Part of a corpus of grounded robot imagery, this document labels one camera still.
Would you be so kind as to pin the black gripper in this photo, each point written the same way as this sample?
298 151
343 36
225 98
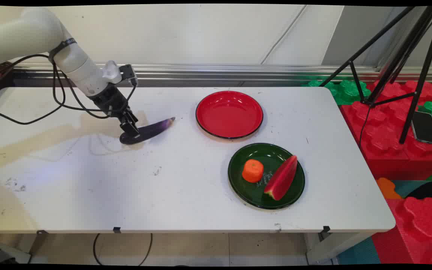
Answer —
109 99

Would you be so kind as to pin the purple toy eggplant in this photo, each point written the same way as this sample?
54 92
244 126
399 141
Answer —
152 129

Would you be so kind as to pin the orange toy carrot piece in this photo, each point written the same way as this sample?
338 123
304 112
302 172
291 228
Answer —
252 171

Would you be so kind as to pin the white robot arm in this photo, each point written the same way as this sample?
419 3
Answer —
21 33

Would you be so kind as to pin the red plate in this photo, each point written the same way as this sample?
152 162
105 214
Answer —
229 114

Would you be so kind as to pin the dark green plate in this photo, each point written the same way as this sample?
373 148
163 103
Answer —
249 193

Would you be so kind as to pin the red toy watermelon slice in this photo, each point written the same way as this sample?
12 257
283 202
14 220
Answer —
281 179

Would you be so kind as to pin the white table leg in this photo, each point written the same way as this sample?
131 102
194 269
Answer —
332 247

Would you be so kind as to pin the large red foam block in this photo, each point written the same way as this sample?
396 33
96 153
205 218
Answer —
388 150

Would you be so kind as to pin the orange foam piece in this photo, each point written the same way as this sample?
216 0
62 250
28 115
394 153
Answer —
386 187

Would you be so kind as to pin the black smartphone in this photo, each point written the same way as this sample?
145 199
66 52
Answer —
425 127

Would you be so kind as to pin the black tripod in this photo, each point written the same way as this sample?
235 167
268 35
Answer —
423 75

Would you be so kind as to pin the black foam piece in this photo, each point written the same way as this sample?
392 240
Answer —
431 191

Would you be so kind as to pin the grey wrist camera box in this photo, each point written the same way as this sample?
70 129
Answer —
128 74

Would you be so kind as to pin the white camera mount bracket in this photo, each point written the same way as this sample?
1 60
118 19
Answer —
111 72

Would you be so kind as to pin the aluminium wall rail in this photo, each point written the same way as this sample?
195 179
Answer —
238 71

